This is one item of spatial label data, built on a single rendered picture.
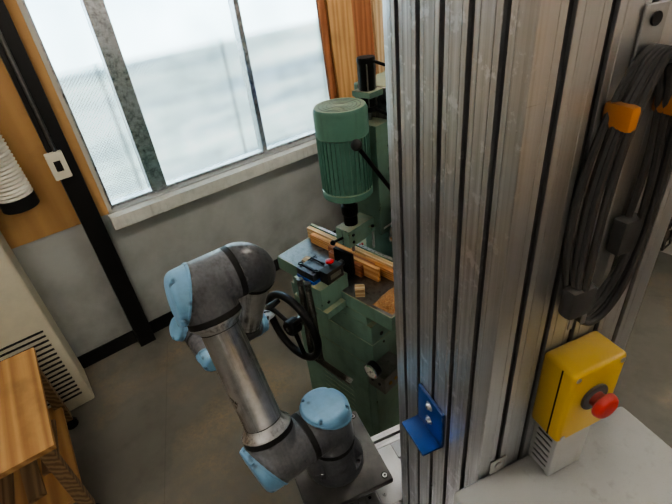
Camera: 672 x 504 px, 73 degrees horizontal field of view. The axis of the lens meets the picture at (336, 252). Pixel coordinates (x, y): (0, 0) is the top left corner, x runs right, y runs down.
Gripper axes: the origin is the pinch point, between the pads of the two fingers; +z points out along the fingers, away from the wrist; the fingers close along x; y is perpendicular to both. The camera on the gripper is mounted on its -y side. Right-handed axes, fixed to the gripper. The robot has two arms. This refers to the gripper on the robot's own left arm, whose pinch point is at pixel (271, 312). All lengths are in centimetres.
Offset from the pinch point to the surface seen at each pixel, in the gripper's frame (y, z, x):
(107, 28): -86, -15, -140
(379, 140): -65, 20, 9
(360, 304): -9.8, 21.9, 19.0
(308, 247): -17.8, 31.5, -21.1
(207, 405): 84, 35, -66
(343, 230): -31.5, 22.5, 2.3
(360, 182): -50, 15, 10
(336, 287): -12.6, 17.9, 9.9
